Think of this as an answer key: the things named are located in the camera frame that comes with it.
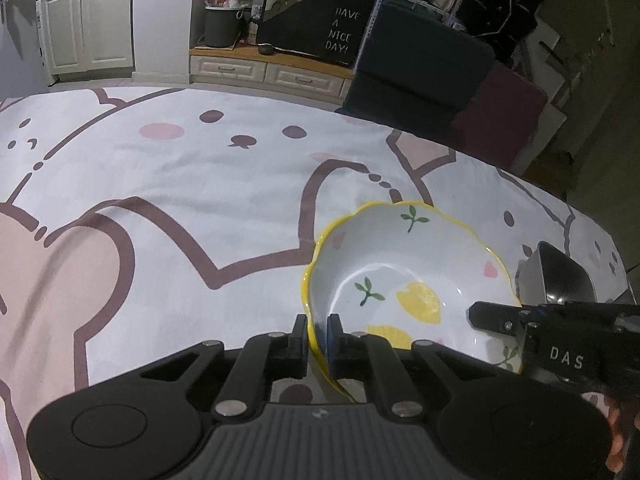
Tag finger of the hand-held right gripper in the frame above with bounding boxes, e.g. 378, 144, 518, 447
467, 301, 532, 342

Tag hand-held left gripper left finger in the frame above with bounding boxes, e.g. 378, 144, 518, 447
140, 314, 310, 419

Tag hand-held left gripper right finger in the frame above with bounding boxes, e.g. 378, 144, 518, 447
326, 314, 512, 419

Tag metal scoop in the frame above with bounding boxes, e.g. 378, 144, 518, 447
515, 241, 598, 306

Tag floral bowl yellow rim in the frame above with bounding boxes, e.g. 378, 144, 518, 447
301, 201, 526, 403

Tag person's right hand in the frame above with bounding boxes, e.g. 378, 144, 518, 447
602, 397, 633, 473

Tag bear printed tablecloth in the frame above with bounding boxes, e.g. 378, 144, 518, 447
0, 86, 628, 480

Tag maroon chair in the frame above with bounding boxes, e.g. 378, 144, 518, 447
450, 62, 548, 171

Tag dark blue chair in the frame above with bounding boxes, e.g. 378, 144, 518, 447
335, 0, 496, 141

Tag low wooden-top drawer cabinet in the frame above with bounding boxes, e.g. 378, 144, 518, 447
189, 42, 356, 103

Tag black jacket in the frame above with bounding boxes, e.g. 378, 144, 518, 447
457, 0, 551, 56

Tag white slotted metal rack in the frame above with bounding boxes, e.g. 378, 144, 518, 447
352, 0, 471, 68

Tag grey bucket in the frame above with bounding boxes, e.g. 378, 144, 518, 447
204, 2, 248, 48

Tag white kitchen base cabinets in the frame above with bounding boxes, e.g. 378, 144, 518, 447
35, 0, 136, 81

